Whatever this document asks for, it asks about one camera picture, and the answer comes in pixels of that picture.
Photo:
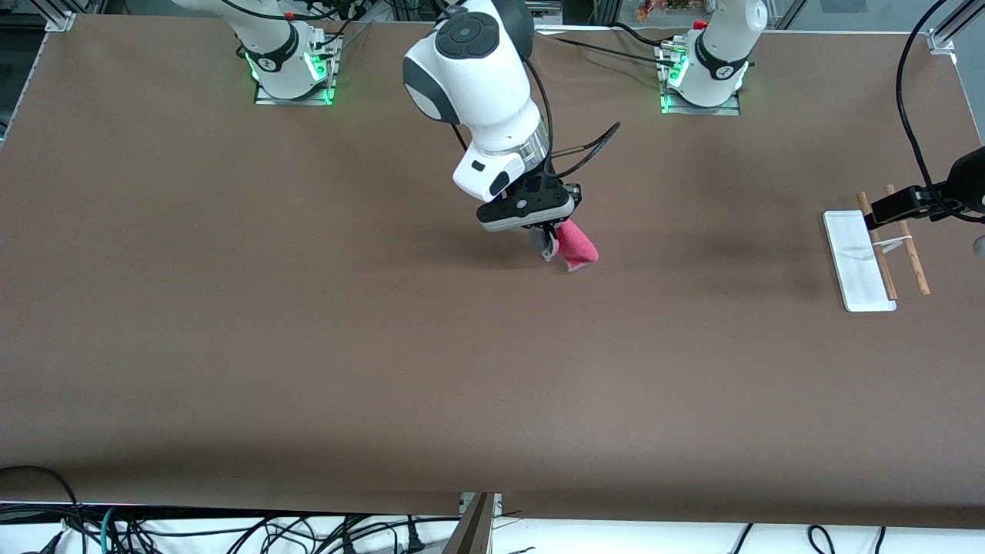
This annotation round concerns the pink and grey towel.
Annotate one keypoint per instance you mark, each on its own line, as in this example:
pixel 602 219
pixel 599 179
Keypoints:
pixel 577 246

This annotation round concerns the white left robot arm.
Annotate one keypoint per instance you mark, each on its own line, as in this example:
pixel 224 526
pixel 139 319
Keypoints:
pixel 719 54

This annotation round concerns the orange background objects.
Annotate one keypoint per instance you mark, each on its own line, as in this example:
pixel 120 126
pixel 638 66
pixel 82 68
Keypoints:
pixel 662 8

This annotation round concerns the brown table leg beam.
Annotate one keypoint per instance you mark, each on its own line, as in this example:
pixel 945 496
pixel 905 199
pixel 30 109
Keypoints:
pixel 471 531

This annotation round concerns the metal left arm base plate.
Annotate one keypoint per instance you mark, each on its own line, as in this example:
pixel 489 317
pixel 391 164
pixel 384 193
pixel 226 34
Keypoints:
pixel 731 109

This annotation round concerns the white metal bracket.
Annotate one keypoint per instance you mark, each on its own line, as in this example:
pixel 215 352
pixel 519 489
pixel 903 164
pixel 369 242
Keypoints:
pixel 498 504

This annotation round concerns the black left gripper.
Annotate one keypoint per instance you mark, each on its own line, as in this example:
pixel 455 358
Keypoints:
pixel 902 201

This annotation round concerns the aluminium frame profile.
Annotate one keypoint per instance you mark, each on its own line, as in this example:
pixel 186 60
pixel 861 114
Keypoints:
pixel 60 17
pixel 945 37

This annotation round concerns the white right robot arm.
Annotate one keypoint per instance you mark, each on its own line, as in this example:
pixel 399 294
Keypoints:
pixel 477 85

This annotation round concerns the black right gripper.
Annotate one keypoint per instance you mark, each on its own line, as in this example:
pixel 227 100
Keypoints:
pixel 555 185

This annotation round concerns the white rack with wooden bars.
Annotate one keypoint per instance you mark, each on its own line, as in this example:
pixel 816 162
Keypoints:
pixel 858 277

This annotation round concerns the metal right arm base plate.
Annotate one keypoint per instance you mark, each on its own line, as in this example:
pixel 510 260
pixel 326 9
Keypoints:
pixel 265 96

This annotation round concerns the white flat strip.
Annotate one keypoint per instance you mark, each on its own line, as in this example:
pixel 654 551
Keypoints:
pixel 577 29

